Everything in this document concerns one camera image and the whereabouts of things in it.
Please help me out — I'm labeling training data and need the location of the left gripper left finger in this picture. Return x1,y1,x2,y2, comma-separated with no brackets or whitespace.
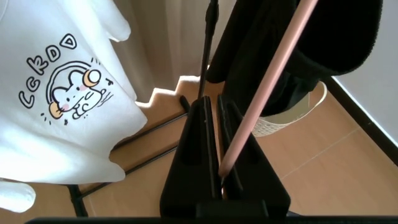
160,95,223,218

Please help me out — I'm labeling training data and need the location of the black garment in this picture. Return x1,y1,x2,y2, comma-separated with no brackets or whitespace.
206,0,384,118

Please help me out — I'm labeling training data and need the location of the black clothes rack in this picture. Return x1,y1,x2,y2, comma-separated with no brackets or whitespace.
67,0,220,218

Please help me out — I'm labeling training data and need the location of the white laundry basket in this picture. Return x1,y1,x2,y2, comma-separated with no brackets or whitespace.
251,80,328,138

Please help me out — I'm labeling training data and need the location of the white garment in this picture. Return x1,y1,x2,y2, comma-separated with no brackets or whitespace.
0,0,149,214

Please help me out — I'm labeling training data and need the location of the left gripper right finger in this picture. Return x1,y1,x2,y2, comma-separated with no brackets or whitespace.
216,93,292,217

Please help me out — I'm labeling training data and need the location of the pink clothes hanger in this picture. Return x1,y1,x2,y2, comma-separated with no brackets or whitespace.
217,0,320,200

